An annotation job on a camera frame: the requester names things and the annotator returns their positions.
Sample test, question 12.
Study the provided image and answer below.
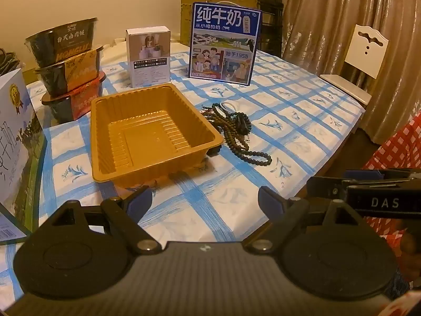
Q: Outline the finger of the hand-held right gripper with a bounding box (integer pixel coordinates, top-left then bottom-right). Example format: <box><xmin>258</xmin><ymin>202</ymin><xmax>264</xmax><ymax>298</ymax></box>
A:
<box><xmin>344</xmin><ymin>169</ymin><xmax>421</xmax><ymax>180</ymax></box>
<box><xmin>306</xmin><ymin>175</ymin><xmax>354</xmax><ymax>202</ymax></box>

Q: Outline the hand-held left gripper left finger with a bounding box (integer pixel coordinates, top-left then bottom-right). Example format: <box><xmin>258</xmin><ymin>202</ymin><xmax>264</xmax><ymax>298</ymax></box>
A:
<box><xmin>39</xmin><ymin>186</ymin><xmax>163</xmax><ymax>255</ymax></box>

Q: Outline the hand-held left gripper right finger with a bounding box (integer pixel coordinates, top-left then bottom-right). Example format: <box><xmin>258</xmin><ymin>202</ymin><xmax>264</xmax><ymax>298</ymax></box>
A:
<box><xmin>245</xmin><ymin>187</ymin><xmax>373</xmax><ymax>255</ymax></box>

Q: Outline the dark bead necklace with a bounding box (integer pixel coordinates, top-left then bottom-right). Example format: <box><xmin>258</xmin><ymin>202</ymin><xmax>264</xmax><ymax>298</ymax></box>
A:
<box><xmin>210</xmin><ymin>103</ymin><xmax>273</xmax><ymax>166</ymax></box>

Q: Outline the yellow plastic tray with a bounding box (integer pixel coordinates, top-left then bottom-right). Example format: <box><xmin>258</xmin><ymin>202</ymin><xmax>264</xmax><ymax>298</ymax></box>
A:
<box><xmin>90</xmin><ymin>83</ymin><xmax>224</xmax><ymax>188</ymax></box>

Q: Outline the brown wooden bead necklace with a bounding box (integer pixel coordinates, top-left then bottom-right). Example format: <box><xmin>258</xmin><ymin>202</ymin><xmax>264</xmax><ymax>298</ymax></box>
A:
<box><xmin>201</xmin><ymin>105</ymin><xmax>250</xmax><ymax>151</ymax></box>

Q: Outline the person's right hand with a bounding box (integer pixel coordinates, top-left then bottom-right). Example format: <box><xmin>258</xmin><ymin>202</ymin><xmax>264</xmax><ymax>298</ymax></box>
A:
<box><xmin>399</xmin><ymin>229</ymin><xmax>421</xmax><ymax>282</ymax></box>

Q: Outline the red instant rice bowl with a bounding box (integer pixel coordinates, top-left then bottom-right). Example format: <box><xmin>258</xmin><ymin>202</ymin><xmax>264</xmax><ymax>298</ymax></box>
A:
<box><xmin>41</xmin><ymin>72</ymin><xmax>108</xmax><ymax>123</ymax></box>

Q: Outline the white wooden chair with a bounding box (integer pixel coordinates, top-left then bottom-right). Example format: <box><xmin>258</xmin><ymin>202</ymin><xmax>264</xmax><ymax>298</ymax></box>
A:
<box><xmin>319</xmin><ymin>24</ymin><xmax>389</xmax><ymax>108</ymax></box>

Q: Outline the light blue milk gift box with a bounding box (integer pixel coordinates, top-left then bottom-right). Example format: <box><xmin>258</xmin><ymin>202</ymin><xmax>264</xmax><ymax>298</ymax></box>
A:
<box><xmin>0</xmin><ymin>68</ymin><xmax>48</xmax><ymax>246</ymax></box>

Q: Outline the orange label instant rice bowl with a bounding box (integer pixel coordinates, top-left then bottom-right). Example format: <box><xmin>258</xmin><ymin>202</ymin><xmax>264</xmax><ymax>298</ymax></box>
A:
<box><xmin>34</xmin><ymin>45</ymin><xmax>104</xmax><ymax>98</ymax></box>

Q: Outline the small white product box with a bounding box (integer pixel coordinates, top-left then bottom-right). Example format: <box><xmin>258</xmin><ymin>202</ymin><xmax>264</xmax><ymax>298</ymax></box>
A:
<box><xmin>125</xmin><ymin>26</ymin><xmax>172</xmax><ymax>89</ymax></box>

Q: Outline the beige curtain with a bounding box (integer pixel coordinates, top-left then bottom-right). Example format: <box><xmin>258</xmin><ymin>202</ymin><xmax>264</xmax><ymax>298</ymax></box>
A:
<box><xmin>281</xmin><ymin>0</ymin><xmax>421</xmax><ymax>140</ymax></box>

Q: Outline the blue illustrated milk carton box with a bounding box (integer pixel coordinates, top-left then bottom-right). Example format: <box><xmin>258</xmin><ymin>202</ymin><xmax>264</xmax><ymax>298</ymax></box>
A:
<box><xmin>188</xmin><ymin>2</ymin><xmax>263</xmax><ymax>85</ymax></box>

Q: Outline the black instant rice bowl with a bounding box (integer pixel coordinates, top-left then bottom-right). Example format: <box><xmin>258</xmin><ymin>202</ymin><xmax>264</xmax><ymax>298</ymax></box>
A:
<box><xmin>24</xmin><ymin>17</ymin><xmax>99</xmax><ymax>68</ymax></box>

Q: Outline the open cardboard box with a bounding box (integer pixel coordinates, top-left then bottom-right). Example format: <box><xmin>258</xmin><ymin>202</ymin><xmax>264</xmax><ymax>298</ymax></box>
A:
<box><xmin>180</xmin><ymin>0</ymin><xmax>259</xmax><ymax>44</ymax></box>

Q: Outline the black braided cord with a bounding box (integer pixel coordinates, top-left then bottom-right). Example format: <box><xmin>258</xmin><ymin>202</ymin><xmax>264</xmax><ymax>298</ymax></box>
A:
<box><xmin>0</xmin><ymin>49</ymin><xmax>19</xmax><ymax>76</ymax></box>

